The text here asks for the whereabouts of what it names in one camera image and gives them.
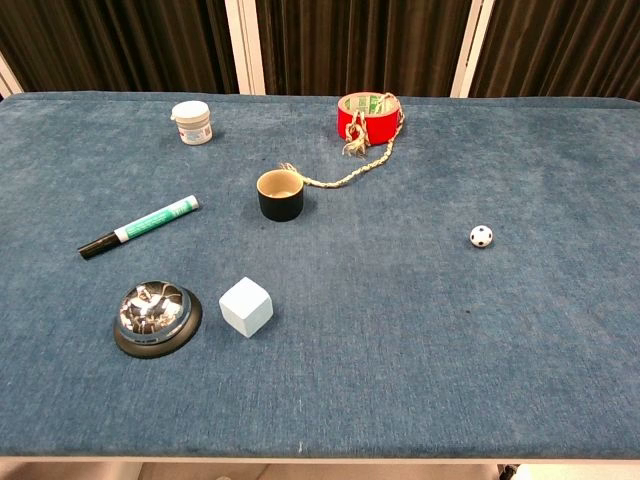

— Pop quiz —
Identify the green white marker pen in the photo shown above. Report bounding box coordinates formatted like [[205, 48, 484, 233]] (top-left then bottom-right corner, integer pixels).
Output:
[[77, 194, 200, 261]]

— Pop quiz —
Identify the blue table cloth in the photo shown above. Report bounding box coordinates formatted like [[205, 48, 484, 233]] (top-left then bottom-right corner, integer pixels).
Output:
[[0, 91, 640, 458]]

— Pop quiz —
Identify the white plastic jar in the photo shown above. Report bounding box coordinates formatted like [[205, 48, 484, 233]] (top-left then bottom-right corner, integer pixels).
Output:
[[170, 100, 214, 146]]

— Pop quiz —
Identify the chrome call bell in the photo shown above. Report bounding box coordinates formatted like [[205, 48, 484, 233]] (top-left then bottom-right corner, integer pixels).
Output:
[[113, 279, 205, 360]]

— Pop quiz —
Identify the braided beige rope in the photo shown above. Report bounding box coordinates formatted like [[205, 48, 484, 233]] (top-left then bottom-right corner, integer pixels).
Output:
[[277, 92, 405, 190]]

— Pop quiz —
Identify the black cup with beige inside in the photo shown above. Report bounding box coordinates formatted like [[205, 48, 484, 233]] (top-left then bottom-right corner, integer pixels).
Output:
[[256, 168, 305, 223]]

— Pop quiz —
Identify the dark pleated curtain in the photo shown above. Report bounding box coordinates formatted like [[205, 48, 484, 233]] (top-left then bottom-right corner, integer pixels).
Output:
[[0, 0, 640, 101]]

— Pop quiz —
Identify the pale blue cube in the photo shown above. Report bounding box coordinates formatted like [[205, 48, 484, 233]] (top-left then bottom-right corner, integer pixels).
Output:
[[218, 276, 275, 340]]

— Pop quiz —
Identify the red tape roll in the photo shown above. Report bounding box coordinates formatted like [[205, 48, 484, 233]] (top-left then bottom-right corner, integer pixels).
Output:
[[336, 91, 403, 143]]

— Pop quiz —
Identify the white frame post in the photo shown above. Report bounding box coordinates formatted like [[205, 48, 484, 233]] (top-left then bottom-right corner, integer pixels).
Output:
[[0, 52, 25, 100], [223, 0, 267, 96], [449, 0, 496, 99]]

